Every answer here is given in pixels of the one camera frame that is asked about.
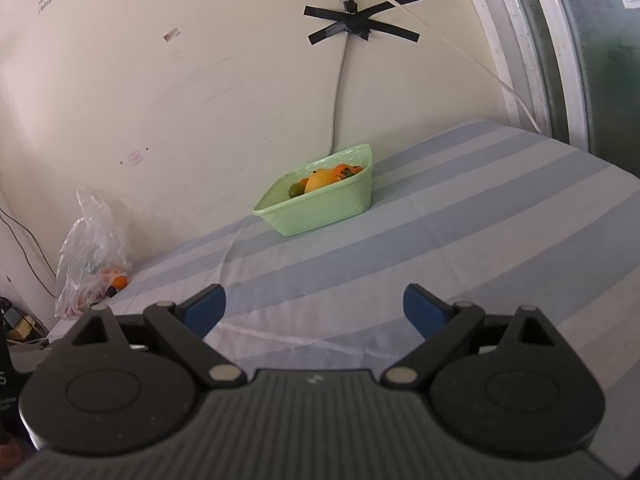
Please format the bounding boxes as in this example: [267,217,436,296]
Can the pile of oranges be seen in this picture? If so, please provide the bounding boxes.
[299,162,365,186]

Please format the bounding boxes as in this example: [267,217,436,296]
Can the green plastic basket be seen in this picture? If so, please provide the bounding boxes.
[252,143,375,237]

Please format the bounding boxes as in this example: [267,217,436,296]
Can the black tape cross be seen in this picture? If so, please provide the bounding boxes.
[303,0,425,47]

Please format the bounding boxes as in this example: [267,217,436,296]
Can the striped bedsheet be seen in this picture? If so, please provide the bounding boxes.
[42,119,640,396]

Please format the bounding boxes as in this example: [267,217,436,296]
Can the white window frame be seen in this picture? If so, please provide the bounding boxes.
[455,0,640,161]

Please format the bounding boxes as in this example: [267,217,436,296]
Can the thin dark wire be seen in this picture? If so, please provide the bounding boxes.
[0,205,57,297]

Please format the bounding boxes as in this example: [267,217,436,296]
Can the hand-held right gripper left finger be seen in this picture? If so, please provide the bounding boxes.
[55,283,248,390]

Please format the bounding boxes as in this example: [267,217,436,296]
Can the large yellow citrus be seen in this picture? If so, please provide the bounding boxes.
[305,170,341,192]

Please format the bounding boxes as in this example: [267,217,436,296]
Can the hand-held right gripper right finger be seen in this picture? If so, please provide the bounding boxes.
[382,282,566,388]

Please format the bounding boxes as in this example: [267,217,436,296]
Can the grey cable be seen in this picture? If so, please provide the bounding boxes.
[329,42,351,157]

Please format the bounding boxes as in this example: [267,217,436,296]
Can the clear plastic bag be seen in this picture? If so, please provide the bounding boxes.
[55,187,133,321]

